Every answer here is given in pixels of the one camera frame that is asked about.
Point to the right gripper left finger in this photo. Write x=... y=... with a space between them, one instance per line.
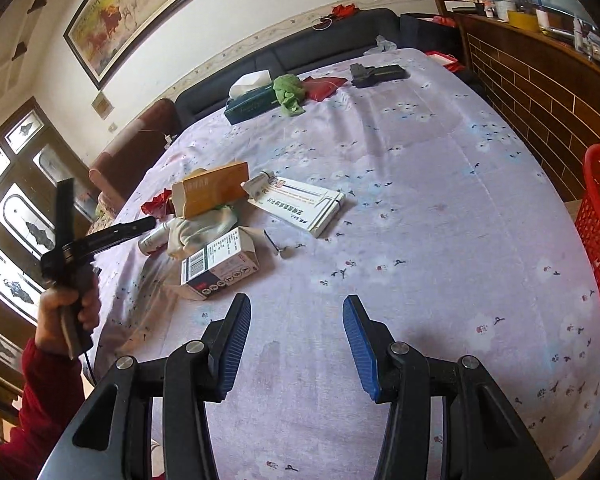
x=109 y=438

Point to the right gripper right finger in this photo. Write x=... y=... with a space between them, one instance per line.
x=483 y=436

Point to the red foil wrapper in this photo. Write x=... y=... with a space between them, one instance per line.
x=160 y=206

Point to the white knit glove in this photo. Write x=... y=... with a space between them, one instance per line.
x=187 y=236

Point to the orange medicine box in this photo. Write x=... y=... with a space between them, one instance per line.
x=204 y=190

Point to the blue white medicine box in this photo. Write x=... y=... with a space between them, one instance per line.
x=221 y=264

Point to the long white medicine box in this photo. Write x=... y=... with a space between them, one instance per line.
x=306 y=206

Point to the red sleeve forearm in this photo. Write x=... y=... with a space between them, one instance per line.
x=52 y=395

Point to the person left hand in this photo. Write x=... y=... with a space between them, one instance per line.
x=60 y=309

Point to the brown armchair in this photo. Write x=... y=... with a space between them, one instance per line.
x=120 y=167

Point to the floral pink tablecloth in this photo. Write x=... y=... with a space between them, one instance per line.
x=452 y=234

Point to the green tissue box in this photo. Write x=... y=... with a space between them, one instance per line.
x=250 y=96

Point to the framed horse painting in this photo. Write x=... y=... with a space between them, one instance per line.
x=103 y=33

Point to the green crumpled cloth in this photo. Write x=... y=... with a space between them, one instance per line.
x=290 y=94

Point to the red flat pouch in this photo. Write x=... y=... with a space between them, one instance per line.
x=320 y=88

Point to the wooden brick-pattern counter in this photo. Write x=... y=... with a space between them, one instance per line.
x=547 y=92

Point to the black toy pistol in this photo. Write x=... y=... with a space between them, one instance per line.
x=369 y=76

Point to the black leather sofa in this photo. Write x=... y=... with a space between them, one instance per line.
x=296 y=54

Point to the red knot ornament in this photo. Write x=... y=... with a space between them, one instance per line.
x=343 y=11

